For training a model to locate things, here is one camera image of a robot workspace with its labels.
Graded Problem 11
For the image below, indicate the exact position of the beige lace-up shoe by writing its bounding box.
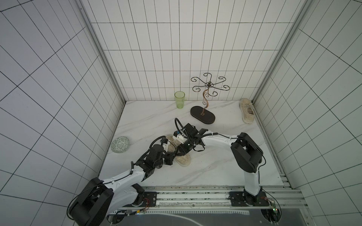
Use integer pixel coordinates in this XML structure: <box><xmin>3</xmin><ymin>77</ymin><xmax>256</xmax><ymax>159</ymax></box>
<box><xmin>166</xmin><ymin>134</ymin><xmax>191</xmax><ymax>167</ymax></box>

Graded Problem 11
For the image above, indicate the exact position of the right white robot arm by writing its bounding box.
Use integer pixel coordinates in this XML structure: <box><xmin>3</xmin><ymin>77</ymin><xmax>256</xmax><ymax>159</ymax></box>
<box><xmin>173</xmin><ymin>118</ymin><xmax>279</xmax><ymax>212</ymax></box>

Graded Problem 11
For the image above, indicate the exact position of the metal jewelry stand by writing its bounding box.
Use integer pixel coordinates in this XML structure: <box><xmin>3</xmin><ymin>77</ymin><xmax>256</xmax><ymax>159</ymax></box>
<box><xmin>190</xmin><ymin>73</ymin><xmax>230</xmax><ymax>125</ymax></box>

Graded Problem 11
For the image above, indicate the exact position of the patterned ceramic bowl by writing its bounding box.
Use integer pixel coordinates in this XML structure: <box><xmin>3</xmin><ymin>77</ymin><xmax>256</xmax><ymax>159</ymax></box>
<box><xmin>110</xmin><ymin>136</ymin><xmax>130</xmax><ymax>153</ymax></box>

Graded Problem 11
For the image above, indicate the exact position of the green plastic cup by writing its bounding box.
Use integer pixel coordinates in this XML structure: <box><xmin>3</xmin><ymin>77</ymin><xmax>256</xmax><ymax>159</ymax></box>
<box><xmin>174</xmin><ymin>91</ymin><xmax>185</xmax><ymax>109</ymax></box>

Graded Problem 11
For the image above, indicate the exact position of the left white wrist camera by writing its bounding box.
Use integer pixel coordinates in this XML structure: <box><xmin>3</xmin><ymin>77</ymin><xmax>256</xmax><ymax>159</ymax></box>
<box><xmin>161</xmin><ymin>138</ymin><xmax>169</xmax><ymax>152</ymax></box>

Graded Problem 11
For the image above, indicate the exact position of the aluminium mounting rail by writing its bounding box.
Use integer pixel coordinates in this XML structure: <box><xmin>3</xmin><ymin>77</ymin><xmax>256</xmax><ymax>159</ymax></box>
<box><xmin>80</xmin><ymin>175</ymin><xmax>307</xmax><ymax>211</ymax></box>

